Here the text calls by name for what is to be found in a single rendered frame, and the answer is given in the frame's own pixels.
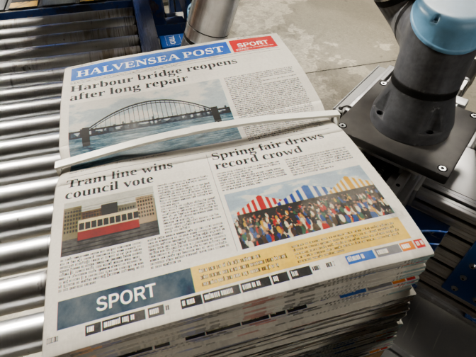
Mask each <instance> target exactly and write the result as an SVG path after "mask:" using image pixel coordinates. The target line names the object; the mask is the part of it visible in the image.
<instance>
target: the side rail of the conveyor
mask: <svg viewBox="0 0 476 357"><path fill-rule="evenodd" d="M132 2H133V7H134V11H135V18H136V22H137V29H138V34H139V38H140V45H141V50H142V53H144V52H151V51H156V50H161V47H160V40H159V38H158V35H157V30H156V27H155V24H154V19H153V13H152V11H151V8H150V5H149V0H132Z"/></svg>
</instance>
